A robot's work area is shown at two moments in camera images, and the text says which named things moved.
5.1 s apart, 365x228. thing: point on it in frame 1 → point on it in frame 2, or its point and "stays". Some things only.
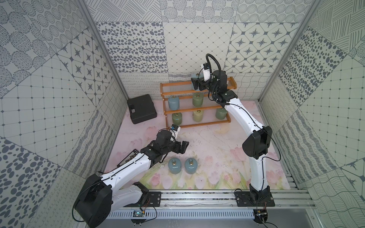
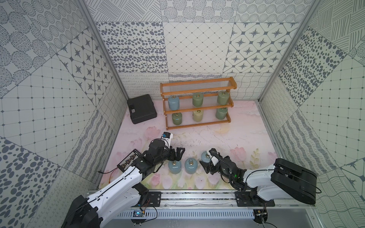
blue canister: [175, 165] stays
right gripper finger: [202, 84] → [206, 166]
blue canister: [190, 166] stays
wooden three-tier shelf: [184, 106] stays
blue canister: [197, 75] → [205, 157]
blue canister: [173, 102] stays
